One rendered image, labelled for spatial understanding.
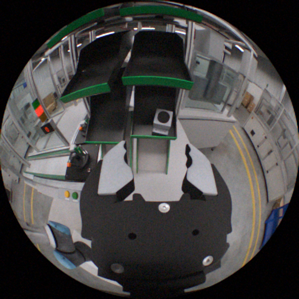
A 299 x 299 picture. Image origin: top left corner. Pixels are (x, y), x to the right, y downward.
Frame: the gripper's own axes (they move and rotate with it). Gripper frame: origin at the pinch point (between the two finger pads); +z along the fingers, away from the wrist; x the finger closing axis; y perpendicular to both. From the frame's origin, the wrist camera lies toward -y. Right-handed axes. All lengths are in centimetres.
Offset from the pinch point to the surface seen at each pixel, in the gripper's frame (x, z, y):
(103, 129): -15.7, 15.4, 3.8
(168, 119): 3.3, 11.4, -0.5
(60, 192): -54, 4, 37
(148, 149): -1.4, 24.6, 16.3
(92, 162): -32.2, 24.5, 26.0
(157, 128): 0.8, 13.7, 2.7
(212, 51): 56, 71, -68
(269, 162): 361, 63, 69
